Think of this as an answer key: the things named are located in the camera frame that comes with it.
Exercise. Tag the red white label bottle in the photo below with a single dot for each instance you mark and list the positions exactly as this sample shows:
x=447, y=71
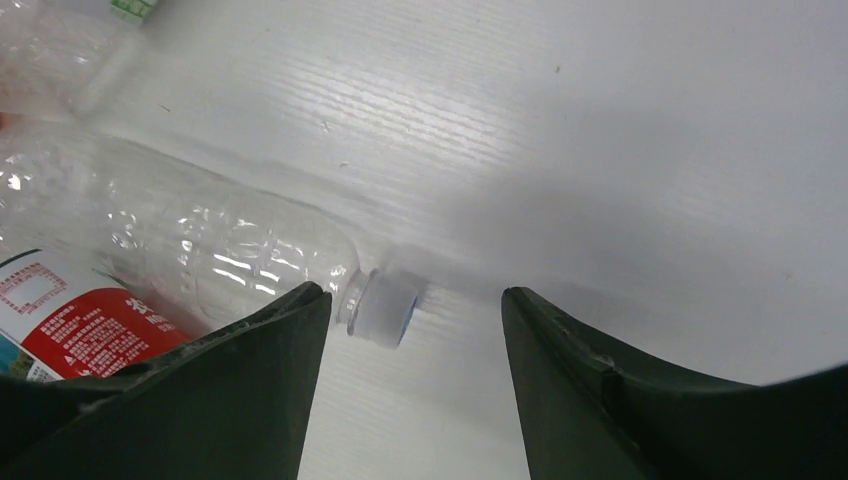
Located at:
x=61, y=321

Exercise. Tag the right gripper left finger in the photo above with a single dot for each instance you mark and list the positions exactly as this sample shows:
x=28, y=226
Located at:
x=234, y=404

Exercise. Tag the blue white label bottle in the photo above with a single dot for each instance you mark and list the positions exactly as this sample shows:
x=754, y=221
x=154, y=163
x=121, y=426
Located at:
x=68, y=56

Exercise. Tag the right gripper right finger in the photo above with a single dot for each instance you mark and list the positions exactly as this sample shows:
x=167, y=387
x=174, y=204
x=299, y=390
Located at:
x=594, y=407

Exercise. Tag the clear unlabeled bottle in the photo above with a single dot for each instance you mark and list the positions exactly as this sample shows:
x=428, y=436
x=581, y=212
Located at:
x=209, y=245

